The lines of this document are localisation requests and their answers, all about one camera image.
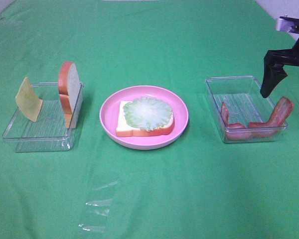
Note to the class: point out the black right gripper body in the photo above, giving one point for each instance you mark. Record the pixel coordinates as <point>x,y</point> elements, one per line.
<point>274,58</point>

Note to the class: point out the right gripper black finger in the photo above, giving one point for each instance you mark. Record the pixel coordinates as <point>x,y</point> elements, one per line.
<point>273,75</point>

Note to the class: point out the bacon strip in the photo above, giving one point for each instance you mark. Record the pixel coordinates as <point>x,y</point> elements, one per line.
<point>280,113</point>
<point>235,131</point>

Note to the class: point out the white bread slice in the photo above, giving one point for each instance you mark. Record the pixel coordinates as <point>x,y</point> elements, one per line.
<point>125,131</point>

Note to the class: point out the green lettuce leaf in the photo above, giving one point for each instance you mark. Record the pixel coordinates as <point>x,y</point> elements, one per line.
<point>146,113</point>

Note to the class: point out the yellow cheese slice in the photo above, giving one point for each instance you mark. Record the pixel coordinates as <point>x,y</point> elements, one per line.
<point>27,101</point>

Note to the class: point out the clear plastic right tray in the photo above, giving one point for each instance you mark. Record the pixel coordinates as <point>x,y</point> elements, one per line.
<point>241,94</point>

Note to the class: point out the clear plastic tray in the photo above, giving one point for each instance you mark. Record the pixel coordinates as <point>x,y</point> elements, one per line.
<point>241,94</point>
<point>49,132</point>

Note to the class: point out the pink round plate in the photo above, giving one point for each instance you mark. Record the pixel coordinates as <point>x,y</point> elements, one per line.
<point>109,114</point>

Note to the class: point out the green tablecloth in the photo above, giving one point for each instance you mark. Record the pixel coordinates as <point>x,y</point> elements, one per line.
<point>196,188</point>

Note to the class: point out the clear plastic wrap sheet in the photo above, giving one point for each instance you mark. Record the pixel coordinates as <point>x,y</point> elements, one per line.
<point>96,207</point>

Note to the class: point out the upright bread slice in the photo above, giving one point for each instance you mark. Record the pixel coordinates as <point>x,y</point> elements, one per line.
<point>68,88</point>

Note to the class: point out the clear plastic left tray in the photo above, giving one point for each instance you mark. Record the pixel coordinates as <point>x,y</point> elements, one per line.
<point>49,132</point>

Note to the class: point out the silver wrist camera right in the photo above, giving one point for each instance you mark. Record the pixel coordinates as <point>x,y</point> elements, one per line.
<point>287,24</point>

